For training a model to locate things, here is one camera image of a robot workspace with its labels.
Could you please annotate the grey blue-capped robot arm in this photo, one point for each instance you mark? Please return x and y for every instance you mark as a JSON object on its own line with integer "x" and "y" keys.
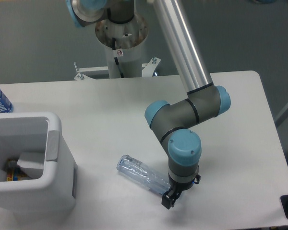
{"x": 171, "y": 123}

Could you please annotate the white plastic trash can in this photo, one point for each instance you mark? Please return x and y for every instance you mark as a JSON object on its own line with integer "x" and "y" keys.
{"x": 36, "y": 132}

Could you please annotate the crushed clear plastic bottle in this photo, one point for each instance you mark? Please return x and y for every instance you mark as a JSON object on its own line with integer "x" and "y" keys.
{"x": 144, "y": 173}

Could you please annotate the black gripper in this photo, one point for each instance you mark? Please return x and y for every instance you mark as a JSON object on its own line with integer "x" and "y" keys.
{"x": 169, "y": 198}

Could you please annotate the colourful trash inside bin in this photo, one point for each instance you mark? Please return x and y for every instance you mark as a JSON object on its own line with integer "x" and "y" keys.
{"x": 14, "y": 172}

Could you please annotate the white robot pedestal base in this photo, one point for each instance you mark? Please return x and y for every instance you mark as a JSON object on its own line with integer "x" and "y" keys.
{"x": 124, "y": 46}

